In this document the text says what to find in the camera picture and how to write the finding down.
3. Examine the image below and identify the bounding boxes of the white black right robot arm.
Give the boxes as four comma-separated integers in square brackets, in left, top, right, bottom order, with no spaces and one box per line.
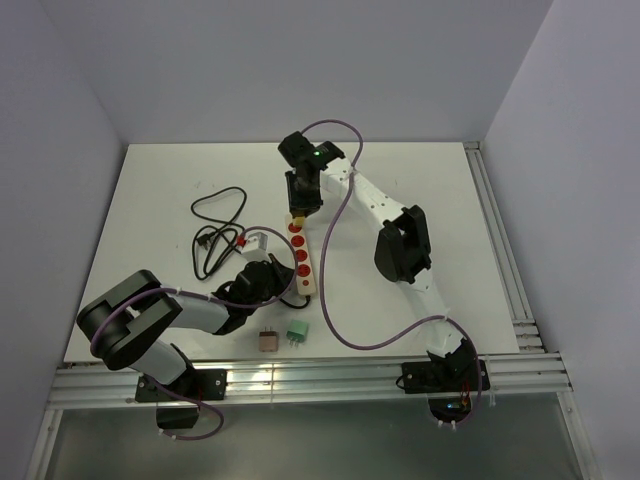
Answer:
[278,131,482,390]

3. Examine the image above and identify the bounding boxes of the beige power strip red sockets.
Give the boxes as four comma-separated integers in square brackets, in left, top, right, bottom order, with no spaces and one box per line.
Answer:
[285,213,317,296]

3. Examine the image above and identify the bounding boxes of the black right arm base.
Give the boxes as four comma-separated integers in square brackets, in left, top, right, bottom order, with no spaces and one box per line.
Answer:
[395,360,491,428]

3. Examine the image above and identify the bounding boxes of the brown plug adapter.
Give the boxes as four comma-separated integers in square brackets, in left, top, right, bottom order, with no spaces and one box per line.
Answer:
[258,330,279,353]

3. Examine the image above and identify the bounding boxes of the black power cord with plug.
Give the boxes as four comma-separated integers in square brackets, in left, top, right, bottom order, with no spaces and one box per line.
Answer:
[190,186,314,307]

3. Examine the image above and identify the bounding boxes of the green plug adapter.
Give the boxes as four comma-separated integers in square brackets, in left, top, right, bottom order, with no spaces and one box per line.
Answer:
[286,320,309,347]

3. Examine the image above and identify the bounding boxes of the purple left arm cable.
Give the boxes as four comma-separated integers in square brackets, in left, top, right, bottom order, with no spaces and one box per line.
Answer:
[88,225,301,442]

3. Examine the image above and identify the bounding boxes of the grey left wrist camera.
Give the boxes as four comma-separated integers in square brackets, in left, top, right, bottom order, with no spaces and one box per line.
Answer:
[236,232,269,262]

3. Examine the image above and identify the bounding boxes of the aluminium rail frame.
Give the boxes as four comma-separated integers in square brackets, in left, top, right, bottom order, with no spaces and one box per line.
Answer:
[26,142,602,479]

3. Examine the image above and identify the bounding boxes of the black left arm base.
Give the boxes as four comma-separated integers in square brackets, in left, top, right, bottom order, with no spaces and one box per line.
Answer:
[134,369,227,441]

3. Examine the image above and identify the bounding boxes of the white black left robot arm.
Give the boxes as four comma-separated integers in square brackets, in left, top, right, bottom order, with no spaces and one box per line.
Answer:
[76,254,296,399]

